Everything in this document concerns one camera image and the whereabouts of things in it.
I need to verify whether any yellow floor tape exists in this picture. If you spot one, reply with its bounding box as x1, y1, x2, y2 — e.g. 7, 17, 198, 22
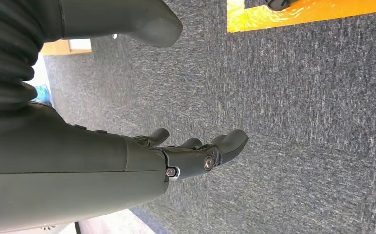
226, 0, 376, 34

